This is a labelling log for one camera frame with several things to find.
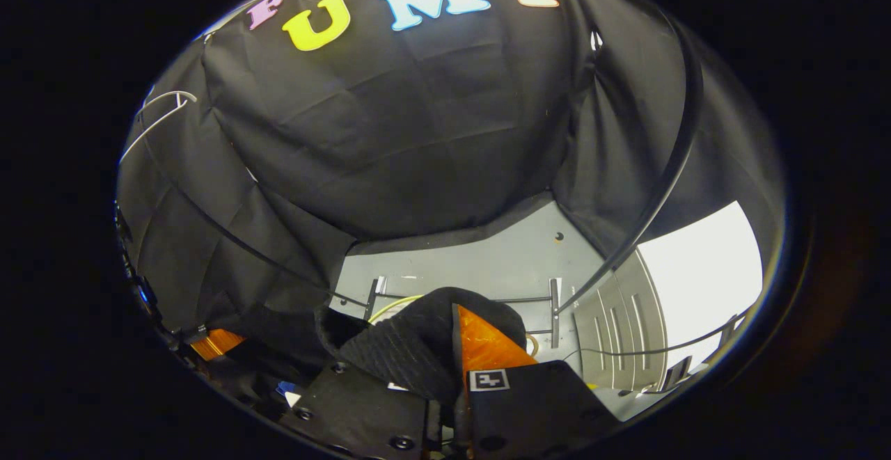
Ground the black cable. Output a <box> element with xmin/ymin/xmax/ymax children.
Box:
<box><xmin>562</xmin><ymin>306</ymin><xmax>754</xmax><ymax>361</ymax></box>

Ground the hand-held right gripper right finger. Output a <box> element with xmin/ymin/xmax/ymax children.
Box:
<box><xmin>452</xmin><ymin>303</ymin><xmax>622</xmax><ymax>460</ymax></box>

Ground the white empty clothes hanger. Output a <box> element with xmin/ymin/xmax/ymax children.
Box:
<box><xmin>118</xmin><ymin>90</ymin><xmax>199</xmax><ymax>166</ymax></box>

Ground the grey panelled door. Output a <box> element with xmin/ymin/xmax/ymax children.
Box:
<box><xmin>572</xmin><ymin>250</ymin><xmax>671</xmax><ymax>394</ymax></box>

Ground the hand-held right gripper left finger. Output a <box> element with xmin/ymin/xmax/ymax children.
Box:
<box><xmin>282</xmin><ymin>361</ymin><xmax>428</xmax><ymax>460</ymax></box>

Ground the black garment rack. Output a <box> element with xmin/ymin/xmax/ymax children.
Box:
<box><xmin>138</xmin><ymin>1</ymin><xmax>705</xmax><ymax>351</ymax></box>

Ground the black jacket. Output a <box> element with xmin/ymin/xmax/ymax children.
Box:
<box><xmin>209</xmin><ymin>287</ymin><xmax>528</xmax><ymax>406</ymax></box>

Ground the black backdrop cloth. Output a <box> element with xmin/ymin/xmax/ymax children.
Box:
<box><xmin>115</xmin><ymin>0</ymin><xmax>787</xmax><ymax>335</ymax></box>

